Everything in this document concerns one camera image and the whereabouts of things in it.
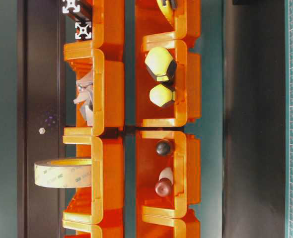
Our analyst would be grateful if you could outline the orange container rack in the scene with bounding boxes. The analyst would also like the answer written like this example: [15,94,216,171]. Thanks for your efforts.
[62,0,201,238]

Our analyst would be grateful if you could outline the grey metal brackets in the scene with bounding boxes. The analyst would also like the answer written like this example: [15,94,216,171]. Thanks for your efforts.
[73,69,93,126]

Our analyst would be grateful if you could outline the roll of beige tape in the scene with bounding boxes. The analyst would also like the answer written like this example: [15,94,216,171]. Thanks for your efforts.
[34,158,92,188]

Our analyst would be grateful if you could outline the small silver hex bolt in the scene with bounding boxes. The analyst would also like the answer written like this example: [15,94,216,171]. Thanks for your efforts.
[39,127,46,134]

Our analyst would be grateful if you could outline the black table mat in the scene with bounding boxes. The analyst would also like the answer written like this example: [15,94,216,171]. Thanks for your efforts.
[222,0,286,238]

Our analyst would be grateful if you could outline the aluminium extrusion profile lower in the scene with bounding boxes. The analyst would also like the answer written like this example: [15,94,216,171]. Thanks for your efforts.
[75,21,92,40]

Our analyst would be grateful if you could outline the aluminium extrusion profile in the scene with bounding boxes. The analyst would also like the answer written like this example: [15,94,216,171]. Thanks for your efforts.
[61,0,92,21]
[75,21,92,40]

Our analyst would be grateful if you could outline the aluminium extrusion profile upper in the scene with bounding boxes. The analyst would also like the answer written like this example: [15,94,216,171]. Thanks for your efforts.
[61,0,92,21]

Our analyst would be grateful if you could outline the small yellow-black screwdriver handle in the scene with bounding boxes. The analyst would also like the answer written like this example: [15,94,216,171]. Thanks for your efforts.
[149,84,176,108]

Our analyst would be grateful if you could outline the black round tool handle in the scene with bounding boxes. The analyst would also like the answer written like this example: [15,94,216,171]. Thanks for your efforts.
[156,139,173,156]

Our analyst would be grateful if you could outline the large yellow-black screwdriver handle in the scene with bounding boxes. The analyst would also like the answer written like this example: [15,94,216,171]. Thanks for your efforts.
[145,47,177,82]

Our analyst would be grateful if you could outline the red and white tool handle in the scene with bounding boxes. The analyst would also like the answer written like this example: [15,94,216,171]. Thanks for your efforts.
[154,167,174,197]

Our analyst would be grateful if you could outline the yellow tool handle top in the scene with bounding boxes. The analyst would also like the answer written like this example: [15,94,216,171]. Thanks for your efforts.
[156,0,178,26]

